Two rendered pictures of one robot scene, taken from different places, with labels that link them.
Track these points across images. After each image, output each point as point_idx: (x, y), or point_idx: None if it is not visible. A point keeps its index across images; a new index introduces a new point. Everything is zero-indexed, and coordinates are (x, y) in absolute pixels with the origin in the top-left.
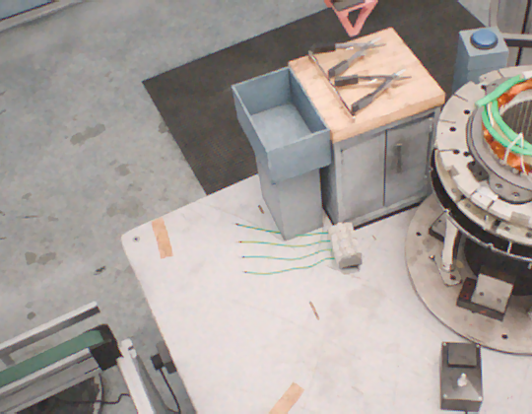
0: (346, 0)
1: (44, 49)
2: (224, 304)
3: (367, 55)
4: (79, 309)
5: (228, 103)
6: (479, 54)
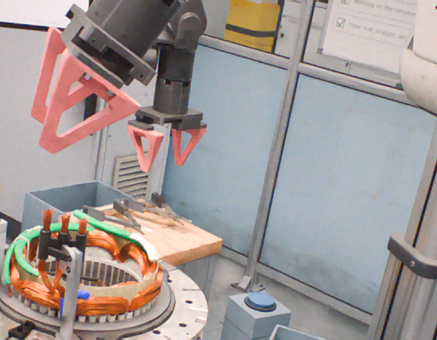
0: (140, 122)
1: (312, 331)
2: None
3: (173, 229)
4: None
5: None
6: (235, 301)
